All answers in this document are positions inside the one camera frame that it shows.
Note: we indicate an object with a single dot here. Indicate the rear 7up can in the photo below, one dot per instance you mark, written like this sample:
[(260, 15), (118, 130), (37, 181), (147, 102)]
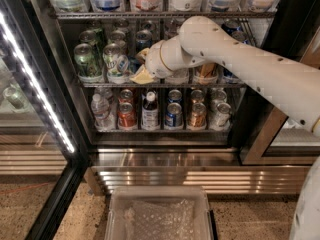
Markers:
[(122, 25)]

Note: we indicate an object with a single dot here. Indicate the rear orange soda can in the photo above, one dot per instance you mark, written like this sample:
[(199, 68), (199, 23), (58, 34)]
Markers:
[(126, 96)]

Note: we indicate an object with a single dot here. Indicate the rear water bottle middle shelf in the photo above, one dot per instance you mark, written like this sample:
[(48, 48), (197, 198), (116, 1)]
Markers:
[(172, 26)]

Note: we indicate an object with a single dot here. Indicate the front 7up can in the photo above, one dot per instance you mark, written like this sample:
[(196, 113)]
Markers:
[(111, 54)]

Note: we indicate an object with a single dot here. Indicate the front gold can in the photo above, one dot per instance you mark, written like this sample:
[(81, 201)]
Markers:
[(206, 71)]

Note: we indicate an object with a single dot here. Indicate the open glass fridge door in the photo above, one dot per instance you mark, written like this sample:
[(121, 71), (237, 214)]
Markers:
[(40, 128)]

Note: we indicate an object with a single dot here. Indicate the front silver can lower shelf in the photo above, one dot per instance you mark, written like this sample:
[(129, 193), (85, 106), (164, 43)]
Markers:
[(221, 115)]

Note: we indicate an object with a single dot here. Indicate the front bronze can lower shelf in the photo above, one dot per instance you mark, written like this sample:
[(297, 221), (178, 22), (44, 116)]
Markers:
[(197, 116)]

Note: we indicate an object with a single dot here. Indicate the silver can shelf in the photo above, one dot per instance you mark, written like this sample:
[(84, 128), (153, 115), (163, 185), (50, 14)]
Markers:
[(221, 115), (218, 95)]

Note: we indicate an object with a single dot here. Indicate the rear green soda can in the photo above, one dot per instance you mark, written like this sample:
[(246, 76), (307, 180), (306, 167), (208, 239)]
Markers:
[(97, 28)]

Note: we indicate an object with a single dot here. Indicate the water bottle lower shelf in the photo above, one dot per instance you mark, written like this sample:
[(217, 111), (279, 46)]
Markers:
[(101, 109)]

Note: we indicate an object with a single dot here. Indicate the bronze can shelf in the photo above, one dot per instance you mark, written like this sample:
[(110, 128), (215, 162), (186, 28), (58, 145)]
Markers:
[(197, 96), (197, 116)]

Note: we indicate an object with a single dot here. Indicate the rear bronze can lower shelf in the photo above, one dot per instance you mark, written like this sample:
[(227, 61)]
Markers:
[(197, 96)]

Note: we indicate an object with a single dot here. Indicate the rear silver can lower shelf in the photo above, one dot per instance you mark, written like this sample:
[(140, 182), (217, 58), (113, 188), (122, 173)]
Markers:
[(218, 95)]

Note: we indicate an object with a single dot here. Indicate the dark juice bottle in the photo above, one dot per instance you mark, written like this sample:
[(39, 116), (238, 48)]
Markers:
[(150, 111)]

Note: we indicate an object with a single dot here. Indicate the red bull can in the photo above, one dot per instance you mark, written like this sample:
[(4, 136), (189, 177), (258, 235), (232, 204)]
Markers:
[(148, 25), (127, 64), (143, 40)]

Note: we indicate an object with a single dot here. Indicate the upper wire shelf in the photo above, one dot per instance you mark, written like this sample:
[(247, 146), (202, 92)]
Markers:
[(158, 15)]

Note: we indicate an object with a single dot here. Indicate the water bottle shelf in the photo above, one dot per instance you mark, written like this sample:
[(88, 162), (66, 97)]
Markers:
[(172, 26), (179, 77), (101, 109)]

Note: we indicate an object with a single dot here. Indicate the front blue pepsi can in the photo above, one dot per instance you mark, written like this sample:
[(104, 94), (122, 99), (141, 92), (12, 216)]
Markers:
[(229, 76)]

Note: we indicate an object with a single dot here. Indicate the orange soda can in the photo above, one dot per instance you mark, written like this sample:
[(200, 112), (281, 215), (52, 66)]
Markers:
[(126, 115), (126, 96)]

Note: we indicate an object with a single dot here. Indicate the front water bottle middle shelf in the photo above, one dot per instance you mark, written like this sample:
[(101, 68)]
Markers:
[(179, 77)]

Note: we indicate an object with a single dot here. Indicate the rear blue can lower shelf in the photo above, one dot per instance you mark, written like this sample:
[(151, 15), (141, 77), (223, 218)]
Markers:
[(174, 96)]

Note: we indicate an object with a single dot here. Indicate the clear plastic bin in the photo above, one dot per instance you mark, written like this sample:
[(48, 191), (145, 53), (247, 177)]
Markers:
[(159, 213)]

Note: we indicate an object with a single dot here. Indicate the rear blue pepsi can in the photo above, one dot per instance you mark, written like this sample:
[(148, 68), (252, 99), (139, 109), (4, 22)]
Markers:
[(230, 26)]

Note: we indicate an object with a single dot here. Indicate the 7up can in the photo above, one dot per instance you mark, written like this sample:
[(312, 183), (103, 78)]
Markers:
[(118, 37), (122, 25), (111, 54)]

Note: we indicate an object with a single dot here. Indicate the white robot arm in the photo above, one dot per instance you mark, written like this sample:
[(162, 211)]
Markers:
[(292, 87)]

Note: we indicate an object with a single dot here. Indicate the blue pepsi can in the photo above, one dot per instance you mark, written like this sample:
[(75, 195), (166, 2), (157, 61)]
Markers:
[(230, 26), (240, 36), (229, 76)]

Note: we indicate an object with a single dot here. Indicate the middle wire shelf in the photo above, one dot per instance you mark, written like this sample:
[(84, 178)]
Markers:
[(163, 85)]

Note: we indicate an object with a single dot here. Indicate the blue can shelf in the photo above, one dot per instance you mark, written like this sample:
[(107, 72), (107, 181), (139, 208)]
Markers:
[(174, 96), (173, 117)]

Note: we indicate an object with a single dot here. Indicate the front green soda can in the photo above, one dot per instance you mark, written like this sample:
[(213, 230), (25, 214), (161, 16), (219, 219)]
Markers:
[(86, 61)]

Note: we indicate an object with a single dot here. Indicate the wire shelf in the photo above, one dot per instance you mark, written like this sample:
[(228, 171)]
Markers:
[(163, 85), (158, 15)]

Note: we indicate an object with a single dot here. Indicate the front blue can lower shelf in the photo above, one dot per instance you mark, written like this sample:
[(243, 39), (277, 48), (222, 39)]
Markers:
[(173, 117)]

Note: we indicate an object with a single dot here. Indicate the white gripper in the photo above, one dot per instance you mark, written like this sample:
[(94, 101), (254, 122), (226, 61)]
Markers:
[(154, 62)]

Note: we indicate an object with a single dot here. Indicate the steel fridge base grille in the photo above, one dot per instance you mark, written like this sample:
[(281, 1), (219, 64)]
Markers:
[(218, 171)]

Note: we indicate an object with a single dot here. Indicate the green soda can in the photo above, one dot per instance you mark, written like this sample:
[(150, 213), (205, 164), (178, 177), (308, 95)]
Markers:
[(91, 38), (86, 61), (97, 28)]

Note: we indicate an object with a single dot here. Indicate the front orange soda can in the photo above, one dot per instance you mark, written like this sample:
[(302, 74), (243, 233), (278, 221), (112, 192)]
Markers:
[(126, 115)]

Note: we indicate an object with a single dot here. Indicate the right fridge door frame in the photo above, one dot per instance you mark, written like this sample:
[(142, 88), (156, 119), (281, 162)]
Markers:
[(258, 130)]

